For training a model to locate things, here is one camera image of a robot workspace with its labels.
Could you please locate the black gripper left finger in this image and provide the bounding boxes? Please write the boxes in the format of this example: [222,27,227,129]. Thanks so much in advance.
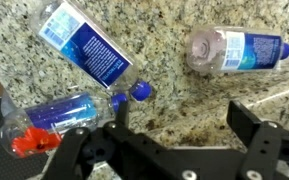
[43,100,202,180]

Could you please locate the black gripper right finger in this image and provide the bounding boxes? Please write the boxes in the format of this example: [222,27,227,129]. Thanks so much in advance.
[226,100,289,180]

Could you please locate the clear Fiji water bottle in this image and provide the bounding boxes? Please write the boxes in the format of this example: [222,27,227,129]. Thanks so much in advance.
[184,24,289,75]
[30,0,153,103]
[0,91,130,160]

